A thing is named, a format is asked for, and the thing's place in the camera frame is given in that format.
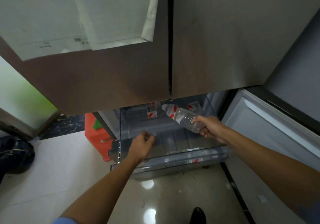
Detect person's left hand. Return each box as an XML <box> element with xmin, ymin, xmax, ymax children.
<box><xmin>126</xmin><ymin>131</ymin><xmax>157</xmax><ymax>164</ymax></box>

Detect person's right hand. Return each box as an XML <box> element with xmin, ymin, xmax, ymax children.
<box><xmin>192</xmin><ymin>115</ymin><xmax>229</xmax><ymax>144</ymax></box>

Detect clear fridge drawer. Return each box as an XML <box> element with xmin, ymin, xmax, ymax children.
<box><xmin>110</xmin><ymin>93</ymin><xmax>232</xmax><ymax>181</ymax></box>

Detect fridge compartment door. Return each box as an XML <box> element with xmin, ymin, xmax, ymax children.
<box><xmin>221</xmin><ymin>86</ymin><xmax>320</xmax><ymax>224</ymax></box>

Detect beige refrigerator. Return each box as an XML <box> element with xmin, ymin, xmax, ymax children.
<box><xmin>0</xmin><ymin>0</ymin><xmax>320</xmax><ymax>181</ymax></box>

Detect person's left forearm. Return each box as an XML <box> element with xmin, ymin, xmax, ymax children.
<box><xmin>60</xmin><ymin>156</ymin><xmax>140</xmax><ymax>224</ymax></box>

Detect person's right forearm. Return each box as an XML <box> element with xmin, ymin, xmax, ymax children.
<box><xmin>221</xmin><ymin>128</ymin><xmax>320</xmax><ymax>217</ymax></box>

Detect person's black right shoe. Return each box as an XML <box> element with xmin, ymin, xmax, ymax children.
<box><xmin>189</xmin><ymin>207</ymin><xmax>207</xmax><ymax>224</ymax></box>

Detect person's blue left sleeve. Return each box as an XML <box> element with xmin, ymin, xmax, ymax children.
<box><xmin>51</xmin><ymin>217</ymin><xmax>79</xmax><ymax>224</ymax></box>

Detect orange plastic stool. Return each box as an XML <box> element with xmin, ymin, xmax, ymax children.
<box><xmin>84</xmin><ymin>113</ymin><xmax>114</xmax><ymax>162</ymax></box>

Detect black trash bag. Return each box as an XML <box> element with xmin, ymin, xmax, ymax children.
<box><xmin>0</xmin><ymin>135</ymin><xmax>35</xmax><ymax>182</ymax></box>

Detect frosted glass door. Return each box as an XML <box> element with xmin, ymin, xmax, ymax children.
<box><xmin>0</xmin><ymin>56</ymin><xmax>60</xmax><ymax>139</ymax></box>

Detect wide paper sheet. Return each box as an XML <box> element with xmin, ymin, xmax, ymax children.
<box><xmin>0</xmin><ymin>0</ymin><xmax>161</xmax><ymax>61</ymax></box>

